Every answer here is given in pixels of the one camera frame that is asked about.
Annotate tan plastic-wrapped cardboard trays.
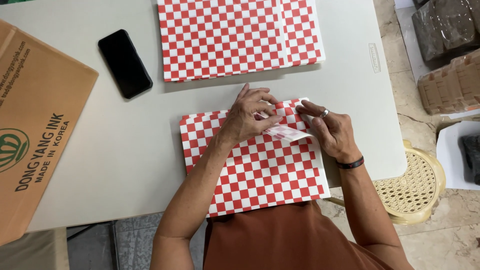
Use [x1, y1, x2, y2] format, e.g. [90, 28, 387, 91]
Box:
[417, 49, 480, 116]

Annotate brown cardboard box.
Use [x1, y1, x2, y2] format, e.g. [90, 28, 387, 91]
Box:
[0, 19, 99, 247]

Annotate beige seat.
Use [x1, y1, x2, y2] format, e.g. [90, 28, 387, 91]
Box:
[0, 228, 70, 270]

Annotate person's left hand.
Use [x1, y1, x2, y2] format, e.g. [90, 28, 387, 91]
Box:
[217, 83, 284, 146]

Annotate stack of red checkered papers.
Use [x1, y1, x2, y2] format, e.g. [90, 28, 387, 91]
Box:
[157, 0, 289, 83]
[280, 0, 326, 67]
[179, 97, 332, 218]

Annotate person's right hand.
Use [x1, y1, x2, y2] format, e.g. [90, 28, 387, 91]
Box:
[295, 100, 362, 164]

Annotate black wrapped bundle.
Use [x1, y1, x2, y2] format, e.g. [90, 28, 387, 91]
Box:
[460, 134, 480, 185]

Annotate dark brown plastic-wrapped packs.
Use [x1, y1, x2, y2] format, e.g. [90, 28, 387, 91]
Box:
[412, 0, 480, 63]

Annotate white open box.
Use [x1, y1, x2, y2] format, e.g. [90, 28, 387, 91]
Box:
[436, 121, 480, 191]

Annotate grey metal table leg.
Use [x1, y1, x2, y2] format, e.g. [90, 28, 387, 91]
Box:
[109, 220, 121, 270]

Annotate black smartphone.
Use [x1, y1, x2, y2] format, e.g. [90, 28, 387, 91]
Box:
[98, 29, 154, 100]

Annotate red checkered paper sheet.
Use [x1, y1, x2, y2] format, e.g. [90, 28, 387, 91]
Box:
[185, 99, 327, 217]

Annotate black wristband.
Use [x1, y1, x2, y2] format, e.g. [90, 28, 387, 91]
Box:
[335, 156, 365, 170]

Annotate beige plastic woven stool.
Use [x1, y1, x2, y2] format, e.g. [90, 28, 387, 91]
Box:
[324, 139, 447, 226]

